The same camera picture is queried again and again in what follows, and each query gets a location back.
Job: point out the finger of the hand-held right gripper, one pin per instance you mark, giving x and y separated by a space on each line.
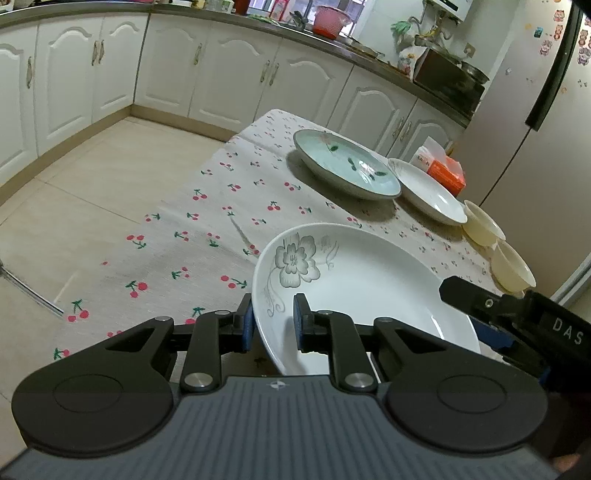
490 335
480 300

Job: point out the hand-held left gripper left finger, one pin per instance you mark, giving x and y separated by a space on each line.
249 325

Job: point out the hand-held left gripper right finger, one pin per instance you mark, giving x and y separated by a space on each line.
299 325

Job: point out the cream bowl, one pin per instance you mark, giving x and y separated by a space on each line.
510 270
482 221

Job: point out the large white floral plate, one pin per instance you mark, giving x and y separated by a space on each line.
369 277

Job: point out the plain white plate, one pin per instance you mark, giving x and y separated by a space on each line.
429 191

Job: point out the cherry print tablecloth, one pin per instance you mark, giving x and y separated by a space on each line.
207 203

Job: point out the orange and white tissue pack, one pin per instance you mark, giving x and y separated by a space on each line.
445 173

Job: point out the beige refrigerator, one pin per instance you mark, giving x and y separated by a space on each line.
517 138

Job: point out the pale blue leaf-pattern plate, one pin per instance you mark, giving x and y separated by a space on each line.
341 161

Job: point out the dark countertop appliance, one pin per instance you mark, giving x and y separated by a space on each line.
445 83

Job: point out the metal tube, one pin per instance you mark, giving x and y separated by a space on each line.
32 290

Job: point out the metal pot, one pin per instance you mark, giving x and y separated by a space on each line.
474 71

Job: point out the white kitchen cabinets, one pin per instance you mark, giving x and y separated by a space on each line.
231 78

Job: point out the printed white bag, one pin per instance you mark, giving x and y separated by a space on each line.
410 60

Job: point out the dark kitchen countertop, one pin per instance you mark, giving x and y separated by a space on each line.
378 61

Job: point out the group of fridge stickers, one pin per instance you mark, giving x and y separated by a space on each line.
547 47

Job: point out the green plastic bag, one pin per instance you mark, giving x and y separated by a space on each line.
401 31

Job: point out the white water heater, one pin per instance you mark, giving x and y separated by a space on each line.
450 7

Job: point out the pink plastic basket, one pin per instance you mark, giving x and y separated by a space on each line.
331 19

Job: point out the wall socket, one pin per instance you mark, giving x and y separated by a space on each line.
470 50

